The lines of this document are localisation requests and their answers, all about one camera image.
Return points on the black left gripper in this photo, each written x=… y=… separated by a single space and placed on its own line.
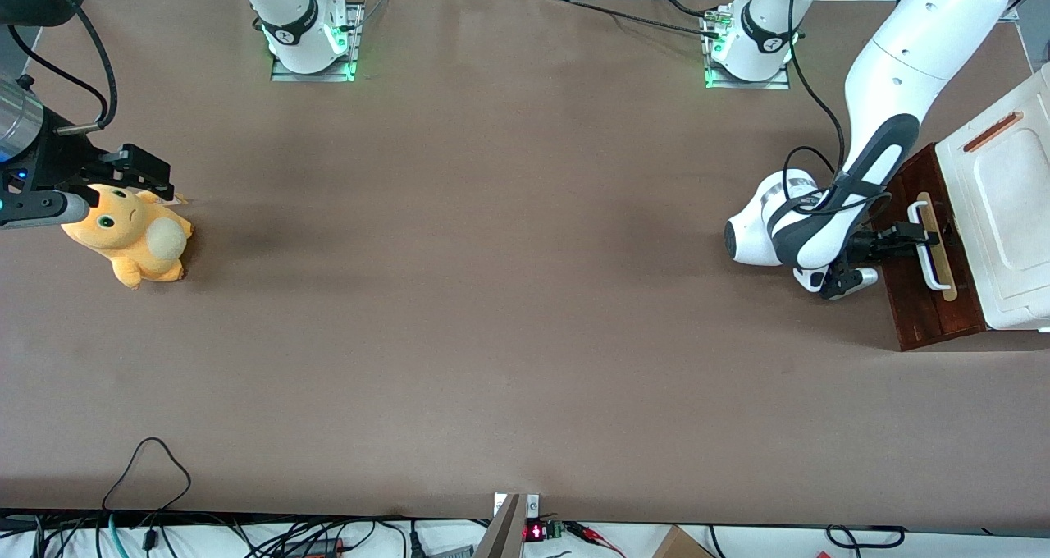
x=866 y=245

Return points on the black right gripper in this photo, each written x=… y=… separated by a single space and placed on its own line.
x=59 y=161

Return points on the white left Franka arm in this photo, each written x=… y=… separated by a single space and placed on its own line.
x=919 y=49

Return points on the orange plush toy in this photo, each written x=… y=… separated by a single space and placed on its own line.
x=135 y=242

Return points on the brown cabinet with white top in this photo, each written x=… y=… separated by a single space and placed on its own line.
x=1017 y=246

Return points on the brown cardboard box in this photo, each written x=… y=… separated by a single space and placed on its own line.
x=681 y=546

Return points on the black power adapter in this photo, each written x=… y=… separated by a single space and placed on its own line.
x=316 y=548

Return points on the red clip leads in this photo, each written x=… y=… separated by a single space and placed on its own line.
x=586 y=532

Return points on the red LED display module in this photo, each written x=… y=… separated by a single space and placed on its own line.
x=535 y=532

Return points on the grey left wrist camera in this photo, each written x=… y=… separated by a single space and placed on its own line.
x=865 y=277

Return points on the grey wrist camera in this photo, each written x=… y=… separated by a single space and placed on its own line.
x=865 y=277
x=41 y=210

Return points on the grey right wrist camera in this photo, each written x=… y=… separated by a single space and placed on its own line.
x=41 y=210

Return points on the aluminium arm base plate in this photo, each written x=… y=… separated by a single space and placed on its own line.
x=771 y=85
x=354 y=37

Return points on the small aluminium bracket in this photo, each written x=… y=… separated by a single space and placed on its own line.
x=533 y=505

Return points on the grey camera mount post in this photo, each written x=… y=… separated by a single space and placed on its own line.
x=502 y=535

